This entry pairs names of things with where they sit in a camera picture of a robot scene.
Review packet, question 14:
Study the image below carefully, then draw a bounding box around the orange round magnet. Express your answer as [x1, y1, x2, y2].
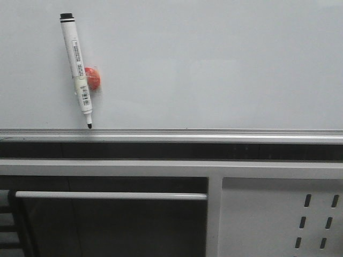
[85, 67, 101, 90]

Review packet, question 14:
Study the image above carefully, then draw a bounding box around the white whiteboard marker black tip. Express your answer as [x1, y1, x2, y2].
[59, 13, 93, 129]

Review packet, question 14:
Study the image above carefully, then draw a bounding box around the white whiteboard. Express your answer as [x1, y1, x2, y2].
[1, 1, 342, 130]

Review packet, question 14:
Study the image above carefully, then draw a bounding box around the white perforated metal panel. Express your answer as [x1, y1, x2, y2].
[218, 178, 342, 256]

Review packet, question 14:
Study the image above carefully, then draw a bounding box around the white horizontal metal bar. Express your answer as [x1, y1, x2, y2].
[15, 191, 207, 201]

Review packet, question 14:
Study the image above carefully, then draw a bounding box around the aluminium whiteboard tray rail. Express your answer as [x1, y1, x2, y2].
[1, 128, 342, 145]

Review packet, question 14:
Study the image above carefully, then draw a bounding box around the white metal stand frame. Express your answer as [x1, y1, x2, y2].
[1, 159, 342, 256]

